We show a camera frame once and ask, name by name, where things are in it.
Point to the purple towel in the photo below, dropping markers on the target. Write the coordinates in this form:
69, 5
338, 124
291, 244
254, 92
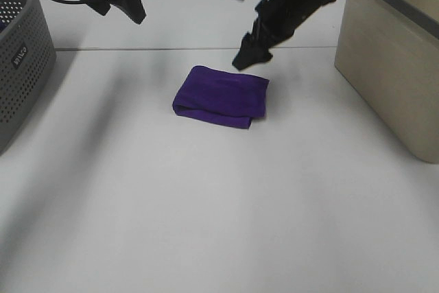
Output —
222, 98

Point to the beige storage bin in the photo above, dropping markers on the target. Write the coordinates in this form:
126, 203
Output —
388, 51

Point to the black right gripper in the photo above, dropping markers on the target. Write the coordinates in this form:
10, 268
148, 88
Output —
276, 22

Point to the grey perforated plastic basket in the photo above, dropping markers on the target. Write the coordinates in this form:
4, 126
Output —
27, 60

